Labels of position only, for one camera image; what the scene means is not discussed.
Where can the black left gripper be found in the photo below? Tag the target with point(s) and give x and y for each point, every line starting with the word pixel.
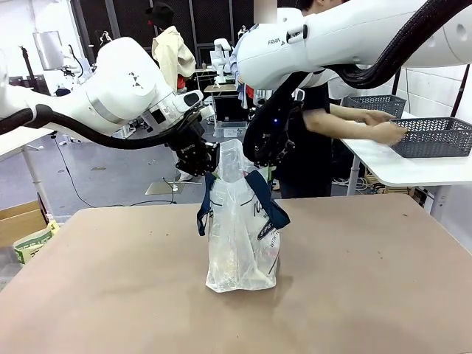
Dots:
pixel 188 145

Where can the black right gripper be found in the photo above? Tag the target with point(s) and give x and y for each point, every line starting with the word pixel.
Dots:
pixel 274 136

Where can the dark grey plastic basket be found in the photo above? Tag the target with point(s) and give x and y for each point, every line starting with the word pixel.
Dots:
pixel 376 103
pixel 435 140

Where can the person's right forearm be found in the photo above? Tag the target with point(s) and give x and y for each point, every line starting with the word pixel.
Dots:
pixel 350 129

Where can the person's left forearm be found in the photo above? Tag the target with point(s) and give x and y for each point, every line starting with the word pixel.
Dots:
pixel 346 110

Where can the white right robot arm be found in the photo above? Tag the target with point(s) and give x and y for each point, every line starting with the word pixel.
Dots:
pixel 332 37

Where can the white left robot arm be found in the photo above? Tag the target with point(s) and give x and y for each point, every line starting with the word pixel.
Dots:
pixel 121 85

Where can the person's left hand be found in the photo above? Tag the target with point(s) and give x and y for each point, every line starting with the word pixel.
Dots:
pixel 380 116

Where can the person's right hand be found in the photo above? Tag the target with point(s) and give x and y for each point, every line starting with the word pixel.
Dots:
pixel 389 132

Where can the person in black T-shirt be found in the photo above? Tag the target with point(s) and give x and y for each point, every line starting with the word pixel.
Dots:
pixel 306 166

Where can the clear plastic storage bin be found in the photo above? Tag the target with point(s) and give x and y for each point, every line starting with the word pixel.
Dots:
pixel 231 130

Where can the metal floor plate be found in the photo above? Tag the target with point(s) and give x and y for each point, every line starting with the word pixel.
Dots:
pixel 158 189

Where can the black equipment box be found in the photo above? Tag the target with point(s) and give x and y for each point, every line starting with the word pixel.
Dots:
pixel 230 108

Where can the small white background robot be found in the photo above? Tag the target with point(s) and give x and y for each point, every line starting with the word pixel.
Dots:
pixel 221 59

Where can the person in cream jacket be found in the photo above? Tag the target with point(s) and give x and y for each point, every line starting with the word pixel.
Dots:
pixel 169 51

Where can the wooden rack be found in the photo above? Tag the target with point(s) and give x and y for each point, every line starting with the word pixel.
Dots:
pixel 391 186

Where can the white side table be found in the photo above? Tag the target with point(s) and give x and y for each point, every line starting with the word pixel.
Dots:
pixel 405 169

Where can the black stand pole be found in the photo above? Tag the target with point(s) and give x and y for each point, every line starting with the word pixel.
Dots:
pixel 461 92
pixel 396 83

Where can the white desk with leg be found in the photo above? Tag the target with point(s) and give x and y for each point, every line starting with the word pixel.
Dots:
pixel 14 145

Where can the green and white paper sack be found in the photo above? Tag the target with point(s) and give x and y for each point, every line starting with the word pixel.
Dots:
pixel 33 245

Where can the grey monitor screen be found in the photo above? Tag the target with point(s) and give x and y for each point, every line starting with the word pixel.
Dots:
pixel 48 49

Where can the brown cardboard box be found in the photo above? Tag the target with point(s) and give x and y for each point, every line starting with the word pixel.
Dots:
pixel 18 225

